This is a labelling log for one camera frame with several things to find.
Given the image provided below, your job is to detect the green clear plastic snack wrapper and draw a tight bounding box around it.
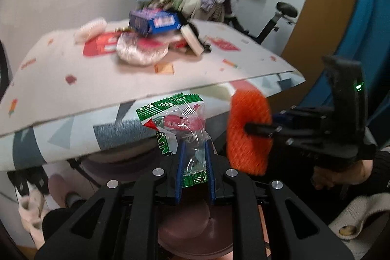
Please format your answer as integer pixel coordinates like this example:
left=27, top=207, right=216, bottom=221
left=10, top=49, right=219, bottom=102
left=136, top=92, right=210, bottom=187

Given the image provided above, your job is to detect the orange foam fruit net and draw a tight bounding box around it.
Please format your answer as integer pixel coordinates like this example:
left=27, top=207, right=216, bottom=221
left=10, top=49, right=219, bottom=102
left=226, top=89, right=273, bottom=175

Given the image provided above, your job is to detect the clear plastic bag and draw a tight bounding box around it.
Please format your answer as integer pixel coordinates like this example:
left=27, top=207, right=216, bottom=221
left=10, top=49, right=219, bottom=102
left=116, top=32, right=169, bottom=66

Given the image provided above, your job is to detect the blue cardboard box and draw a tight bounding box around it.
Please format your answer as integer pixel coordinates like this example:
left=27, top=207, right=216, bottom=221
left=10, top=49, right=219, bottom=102
left=129, top=9, right=182, bottom=36

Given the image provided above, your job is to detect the brown round trash bin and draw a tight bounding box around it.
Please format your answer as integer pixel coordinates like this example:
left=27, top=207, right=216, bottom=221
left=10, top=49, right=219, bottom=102
left=80, top=152, right=266, bottom=259

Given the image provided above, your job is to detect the right hand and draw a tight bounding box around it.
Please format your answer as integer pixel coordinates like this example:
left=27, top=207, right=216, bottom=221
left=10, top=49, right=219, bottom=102
left=313, top=160, right=373, bottom=189

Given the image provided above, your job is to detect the patterned bed mattress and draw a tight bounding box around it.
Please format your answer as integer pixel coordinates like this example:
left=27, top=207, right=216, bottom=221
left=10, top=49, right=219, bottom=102
left=1, top=71, right=305, bottom=172

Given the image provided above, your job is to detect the white cartoon print mat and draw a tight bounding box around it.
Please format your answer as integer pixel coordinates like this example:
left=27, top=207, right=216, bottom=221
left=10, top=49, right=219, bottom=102
left=1, top=20, right=293, bottom=135

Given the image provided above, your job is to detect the pink slipper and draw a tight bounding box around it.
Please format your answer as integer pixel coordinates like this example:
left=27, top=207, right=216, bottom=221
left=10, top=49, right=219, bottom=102
left=18, top=189, right=48, bottom=250

